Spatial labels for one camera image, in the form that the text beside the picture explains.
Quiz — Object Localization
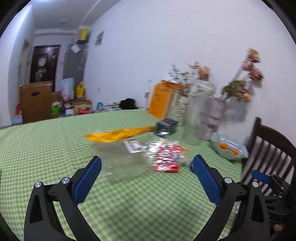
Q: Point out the green bag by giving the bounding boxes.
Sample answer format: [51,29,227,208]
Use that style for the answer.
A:
[51,104,62,117]

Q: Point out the yellow tote bag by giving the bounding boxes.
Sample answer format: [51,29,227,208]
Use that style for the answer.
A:
[75,81,85,99]

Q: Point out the grey cabinet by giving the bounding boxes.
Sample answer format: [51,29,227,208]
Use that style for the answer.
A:
[62,43,89,81]

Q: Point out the red white plastic snack bag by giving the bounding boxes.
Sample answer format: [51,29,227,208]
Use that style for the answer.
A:
[143,141,188,173]

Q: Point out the clear plastic jug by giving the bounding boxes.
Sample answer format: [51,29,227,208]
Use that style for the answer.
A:
[183,81,216,146]

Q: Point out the dried branch flowers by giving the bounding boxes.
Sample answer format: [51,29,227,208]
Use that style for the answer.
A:
[168,61,211,95]

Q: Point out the white electric toothbrush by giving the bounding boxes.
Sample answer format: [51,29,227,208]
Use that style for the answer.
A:
[144,79,152,100]

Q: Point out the brown box with handle hole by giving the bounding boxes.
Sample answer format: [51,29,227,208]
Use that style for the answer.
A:
[19,81,53,124]

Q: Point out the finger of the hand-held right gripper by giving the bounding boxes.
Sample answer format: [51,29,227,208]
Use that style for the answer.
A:
[252,170,271,183]

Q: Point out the yellow snack wrapper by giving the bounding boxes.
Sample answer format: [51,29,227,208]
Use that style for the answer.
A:
[84,126,158,143]

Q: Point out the clear plastic bottle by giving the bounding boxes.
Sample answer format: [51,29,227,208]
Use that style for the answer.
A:
[99,139,153,183]

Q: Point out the dark wooden chair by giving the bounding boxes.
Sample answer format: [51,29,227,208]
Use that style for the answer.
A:
[240,117,296,197]

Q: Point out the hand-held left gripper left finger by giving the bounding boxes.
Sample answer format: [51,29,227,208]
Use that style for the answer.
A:
[24,156,102,241]

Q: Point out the floral patterned vase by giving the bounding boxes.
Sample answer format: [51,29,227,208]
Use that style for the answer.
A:
[172,96,189,127]

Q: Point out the dried pink roses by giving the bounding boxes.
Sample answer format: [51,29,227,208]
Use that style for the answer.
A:
[221,48,264,102]

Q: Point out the light blue pink bag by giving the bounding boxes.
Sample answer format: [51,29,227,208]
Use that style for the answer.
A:
[60,78,74,99]

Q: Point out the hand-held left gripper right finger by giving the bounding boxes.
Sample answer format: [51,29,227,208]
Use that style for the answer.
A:
[192,154,271,241]

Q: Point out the clear glass bowl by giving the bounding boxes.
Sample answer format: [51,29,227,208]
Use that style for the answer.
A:
[210,133,249,161]

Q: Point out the white umbrella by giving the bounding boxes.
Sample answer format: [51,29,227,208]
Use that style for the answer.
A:
[79,47,89,70]

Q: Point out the pink vase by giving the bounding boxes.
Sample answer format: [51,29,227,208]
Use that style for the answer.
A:
[201,96,226,141]

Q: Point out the cardboard box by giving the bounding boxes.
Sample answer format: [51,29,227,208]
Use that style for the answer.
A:
[72,100,92,115]

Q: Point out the green checked tablecloth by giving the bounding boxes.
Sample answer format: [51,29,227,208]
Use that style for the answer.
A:
[0,109,243,241]

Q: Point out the small black box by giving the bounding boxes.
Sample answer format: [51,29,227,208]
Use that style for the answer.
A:
[155,118,178,136]

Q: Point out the dark brown door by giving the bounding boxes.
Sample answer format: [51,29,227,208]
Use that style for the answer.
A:
[30,45,61,92]

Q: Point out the black bag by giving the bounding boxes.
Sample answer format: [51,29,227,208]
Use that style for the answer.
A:
[119,98,137,110]

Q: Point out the white paper label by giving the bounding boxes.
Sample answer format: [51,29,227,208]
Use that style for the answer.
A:
[124,140,142,153]

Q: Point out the pile of small oranges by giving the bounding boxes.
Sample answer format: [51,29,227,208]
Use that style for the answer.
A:
[218,142,239,156]

